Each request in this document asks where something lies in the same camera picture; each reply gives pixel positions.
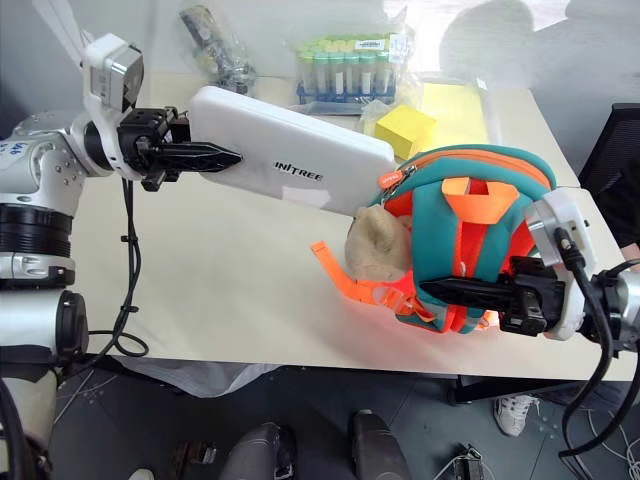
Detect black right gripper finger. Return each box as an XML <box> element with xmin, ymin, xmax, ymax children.
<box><xmin>418</xmin><ymin>277</ymin><xmax>516</xmax><ymax>307</ymax></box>

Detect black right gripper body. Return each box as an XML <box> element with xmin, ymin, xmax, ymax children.
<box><xmin>497</xmin><ymin>256</ymin><xmax>568</xmax><ymax>337</ymax></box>

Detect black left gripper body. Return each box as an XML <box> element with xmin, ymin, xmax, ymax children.
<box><xmin>118</xmin><ymin>106</ymin><xmax>192</xmax><ymax>193</ymax></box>

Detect orange and teal backpack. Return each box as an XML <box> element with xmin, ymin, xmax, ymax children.
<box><xmin>309</xmin><ymin>144</ymin><xmax>554</xmax><ymax>335</ymax></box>

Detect white rectangular box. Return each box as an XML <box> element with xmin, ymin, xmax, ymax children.
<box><xmin>187</xmin><ymin>85</ymin><xmax>399</xmax><ymax>218</ymax></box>

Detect yellow cube box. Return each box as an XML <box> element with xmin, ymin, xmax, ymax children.
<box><xmin>374</xmin><ymin>105</ymin><xmax>439</xmax><ymax>163</ymax></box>

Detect plastic bag with dark parts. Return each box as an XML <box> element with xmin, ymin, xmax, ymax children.
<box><xmin>178</xmin><ymin>3</ymin><xmax>260</xmax><ymax>95</ymax></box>

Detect beige plush toy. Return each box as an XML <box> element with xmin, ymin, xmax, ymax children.
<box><xmin>344</xmin><ymin>205</ymin><xmax>415</xmax><ymax>284</ymax></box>

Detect white sneaker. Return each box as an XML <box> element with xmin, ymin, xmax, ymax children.
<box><xmin>493</xmin><ymin>393</ymin><xmax>542</xmax><ymax>439</ymax></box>

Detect bagged test tube rack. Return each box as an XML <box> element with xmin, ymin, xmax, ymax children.
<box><xmin>290</xmin><ymin>31</ymin><xmax>407</xmax><ymax>112</ymax></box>

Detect dark rounded shape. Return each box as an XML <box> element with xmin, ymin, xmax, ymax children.
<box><xmin>227</xmin><ymin>422</ymin><xmax>301</xmax><ymax>480</ymax></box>
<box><xmin>348</xmin><ymin>409</ymin><xmax>410</xmax><ymax>480</ymax></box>

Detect yellow sheets in plastic bag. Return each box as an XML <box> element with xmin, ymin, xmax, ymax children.
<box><xmin>418</xmin><ymin>81</ymin><xmax>490</xmax><ymax>143</ymax></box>

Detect white plastic sheet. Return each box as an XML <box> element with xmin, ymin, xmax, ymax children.
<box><xmin>118</xmin><ymin>356</ymin><xmax>281</xmax><ymax>400</ymax></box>

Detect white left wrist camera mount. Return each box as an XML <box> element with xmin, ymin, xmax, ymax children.
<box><xmin>80</xmin><ymin>33</ymin><xmax>146</xmax><ymax>181</ymax></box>

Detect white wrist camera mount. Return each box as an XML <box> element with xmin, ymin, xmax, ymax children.
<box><xmin>524</xmin><ymin>186</ymin><xmax>599</xmax><ymax>342</ymax></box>
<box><xmin>80</xmin><ymin>33</ymin><xmax>146</xmax><ymax>181</ymax></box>

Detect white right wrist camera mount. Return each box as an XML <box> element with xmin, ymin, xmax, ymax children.
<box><xmin>524</xmin><ymin>186</ymin><xmax>599</xmax><ymax>342</ymax></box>

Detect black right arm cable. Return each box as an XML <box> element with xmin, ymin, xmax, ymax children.
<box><xmin>551</xmin><ymin>223</ymin><xmax>640</xmax><ymax>464</ymax></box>

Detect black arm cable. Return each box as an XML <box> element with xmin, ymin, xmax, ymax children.
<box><xmin>62</xmin><ymin>177</ymin><xmax>151</xmax><ymax>374</ymax></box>
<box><xmin>551</xmin><ymin>223</ymin><xmax>640</xmax><ymax>464</ymax></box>

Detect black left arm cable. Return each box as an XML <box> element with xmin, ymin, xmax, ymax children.
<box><xmin>62</xmin><ymin>177</ymin><xmax>151</xmax><ymax>374</ymax></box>

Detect white floor cables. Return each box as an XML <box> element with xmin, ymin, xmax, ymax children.
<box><xmin>582</xmin><ymin>399</ymin><xmax>640</xmax><ymax>480</ymax></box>

